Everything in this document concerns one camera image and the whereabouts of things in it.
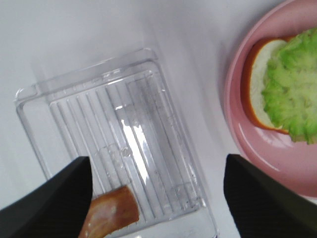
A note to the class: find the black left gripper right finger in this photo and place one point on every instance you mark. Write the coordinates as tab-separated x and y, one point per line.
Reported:
262	207

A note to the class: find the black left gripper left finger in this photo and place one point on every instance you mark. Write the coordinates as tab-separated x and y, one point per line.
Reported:
56	209

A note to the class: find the bacon strip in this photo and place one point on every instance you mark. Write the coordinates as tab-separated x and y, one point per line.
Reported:
110	212

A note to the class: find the green lettuce leaf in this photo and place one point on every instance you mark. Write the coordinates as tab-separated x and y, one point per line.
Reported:
290	87

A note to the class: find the bread slice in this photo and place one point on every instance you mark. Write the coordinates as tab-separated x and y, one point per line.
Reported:
252	81

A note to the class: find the pink round plate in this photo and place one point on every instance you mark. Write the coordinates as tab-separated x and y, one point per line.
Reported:
292	164

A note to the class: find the clear left plastic tray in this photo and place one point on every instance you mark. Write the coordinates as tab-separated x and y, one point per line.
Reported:
119	114

